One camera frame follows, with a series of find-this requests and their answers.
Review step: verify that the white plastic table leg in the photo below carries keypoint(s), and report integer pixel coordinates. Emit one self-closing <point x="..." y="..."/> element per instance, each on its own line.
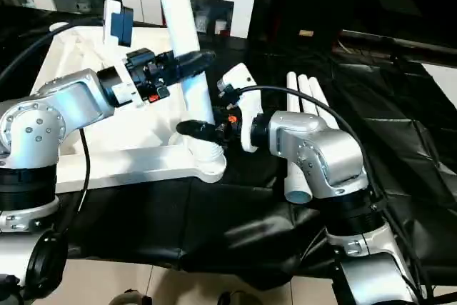
<point x="294" y="180"/>
<point x="317" y="101"/>
<point x="305" y="98"/>
<point x="178" y="15"/>

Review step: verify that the white plastic table top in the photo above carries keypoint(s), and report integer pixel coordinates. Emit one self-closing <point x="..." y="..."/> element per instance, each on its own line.
<point x="125" y="162"/>

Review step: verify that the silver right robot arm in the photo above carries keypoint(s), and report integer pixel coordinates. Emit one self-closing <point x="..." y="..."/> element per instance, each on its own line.
<point x="321" y="151"/>

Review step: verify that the small tan block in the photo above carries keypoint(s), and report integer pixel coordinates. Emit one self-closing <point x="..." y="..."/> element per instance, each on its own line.
<point x="306" y="33"/>

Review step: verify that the black mat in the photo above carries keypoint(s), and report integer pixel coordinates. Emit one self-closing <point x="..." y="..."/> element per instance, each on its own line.
<point x="392" y="105"/>

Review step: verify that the white flat board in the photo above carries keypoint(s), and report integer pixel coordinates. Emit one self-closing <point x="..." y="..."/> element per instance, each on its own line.
<point x="441" y="73"/>

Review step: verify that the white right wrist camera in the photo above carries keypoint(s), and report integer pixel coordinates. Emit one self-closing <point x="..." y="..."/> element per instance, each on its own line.
<point x="237" y="74"/>

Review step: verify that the black rail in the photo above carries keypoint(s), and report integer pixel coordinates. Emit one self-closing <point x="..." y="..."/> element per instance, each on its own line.
<point x="392" y="41"/>

